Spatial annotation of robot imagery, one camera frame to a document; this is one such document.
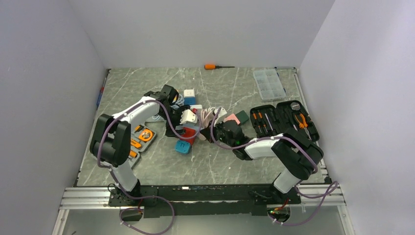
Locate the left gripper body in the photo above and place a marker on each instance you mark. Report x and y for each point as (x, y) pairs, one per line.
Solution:
(175, 114)

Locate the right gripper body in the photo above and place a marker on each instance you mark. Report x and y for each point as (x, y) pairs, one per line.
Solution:
(218, 134)

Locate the pink cube socket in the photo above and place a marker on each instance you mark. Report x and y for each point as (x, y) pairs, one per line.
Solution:
(232, 117)

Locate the white and blue cube adapter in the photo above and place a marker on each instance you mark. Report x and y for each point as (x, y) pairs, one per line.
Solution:
(189, 97)

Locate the dark green cube adapter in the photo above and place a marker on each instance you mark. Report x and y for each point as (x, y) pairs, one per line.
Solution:
(242, 117)

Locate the red cube adapter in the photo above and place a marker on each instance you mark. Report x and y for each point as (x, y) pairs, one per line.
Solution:
(189, 135)

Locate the black tool case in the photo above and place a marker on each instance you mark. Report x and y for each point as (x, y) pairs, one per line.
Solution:
(269, 120)

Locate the grey tool case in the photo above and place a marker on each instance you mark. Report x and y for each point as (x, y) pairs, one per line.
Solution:
(141, 139)

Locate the clear plastic organizer box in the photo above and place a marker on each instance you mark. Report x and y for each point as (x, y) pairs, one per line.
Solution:
(269, 84)

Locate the white power strip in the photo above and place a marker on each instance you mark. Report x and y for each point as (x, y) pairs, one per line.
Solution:
(157, 118)

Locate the light blue power strip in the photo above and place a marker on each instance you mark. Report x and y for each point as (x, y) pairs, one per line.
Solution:
(191, 126)

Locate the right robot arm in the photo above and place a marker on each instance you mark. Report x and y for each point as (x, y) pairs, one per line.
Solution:
(298, 154)

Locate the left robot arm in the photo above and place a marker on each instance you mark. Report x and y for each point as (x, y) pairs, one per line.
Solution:
(110, 142)

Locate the blue red pen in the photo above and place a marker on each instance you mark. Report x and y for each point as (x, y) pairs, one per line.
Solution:
(100, 93)

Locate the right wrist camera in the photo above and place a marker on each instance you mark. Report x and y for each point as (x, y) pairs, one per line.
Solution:
(220, 115)

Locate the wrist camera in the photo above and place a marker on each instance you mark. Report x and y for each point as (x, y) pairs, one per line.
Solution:
(220, 115)
(188, 116)

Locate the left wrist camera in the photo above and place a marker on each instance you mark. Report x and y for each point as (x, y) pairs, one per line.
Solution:
(188, 116)

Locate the orange handled screwdriver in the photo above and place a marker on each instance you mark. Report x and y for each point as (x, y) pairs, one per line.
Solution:
(214, 67)

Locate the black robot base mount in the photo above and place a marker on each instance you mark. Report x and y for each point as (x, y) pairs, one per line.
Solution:
(253, 199)

